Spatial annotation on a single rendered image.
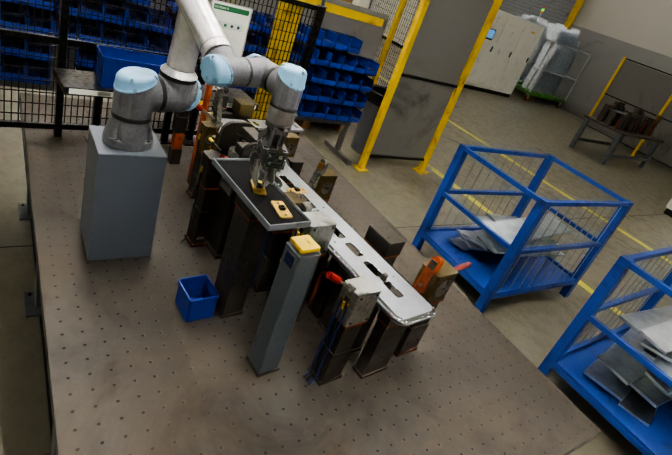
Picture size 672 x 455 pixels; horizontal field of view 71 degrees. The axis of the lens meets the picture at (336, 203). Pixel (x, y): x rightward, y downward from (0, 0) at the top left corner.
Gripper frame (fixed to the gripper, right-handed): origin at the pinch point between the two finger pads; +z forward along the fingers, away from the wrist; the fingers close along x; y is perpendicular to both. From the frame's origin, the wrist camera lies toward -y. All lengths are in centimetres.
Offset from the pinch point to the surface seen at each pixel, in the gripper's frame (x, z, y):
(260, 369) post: 8, 45, 29
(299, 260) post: 7.7, 5.1, 29.0
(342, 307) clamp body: 24.2, 18.7, 30.2
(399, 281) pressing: 48, 18, 17
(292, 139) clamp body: 29, 15, -76
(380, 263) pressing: 44.4, 18.2, 8.5
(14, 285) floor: -80, 119, -81
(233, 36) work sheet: 1, -12, -132
